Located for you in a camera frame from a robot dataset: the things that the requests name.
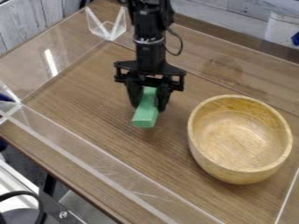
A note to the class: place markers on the brown wooden bowl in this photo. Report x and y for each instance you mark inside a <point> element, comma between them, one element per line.
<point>239,138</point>

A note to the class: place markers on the green rectangular block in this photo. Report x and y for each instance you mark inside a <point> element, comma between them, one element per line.
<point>146,112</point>

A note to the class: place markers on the blue object at right edge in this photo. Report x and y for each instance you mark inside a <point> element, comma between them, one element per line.
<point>295,39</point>

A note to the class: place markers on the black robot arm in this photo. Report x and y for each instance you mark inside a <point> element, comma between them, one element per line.
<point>151,18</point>

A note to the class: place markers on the clear acrylic enclosure wall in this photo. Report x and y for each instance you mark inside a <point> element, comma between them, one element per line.
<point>68,121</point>

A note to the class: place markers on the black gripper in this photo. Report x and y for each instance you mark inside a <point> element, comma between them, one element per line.
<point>150,71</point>

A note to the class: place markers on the black table leg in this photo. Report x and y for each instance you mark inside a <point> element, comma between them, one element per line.
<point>49,185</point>

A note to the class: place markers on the white container in background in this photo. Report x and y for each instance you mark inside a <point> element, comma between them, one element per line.
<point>282,27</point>

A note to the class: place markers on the black chair at corner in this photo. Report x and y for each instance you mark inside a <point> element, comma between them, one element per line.
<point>49,211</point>

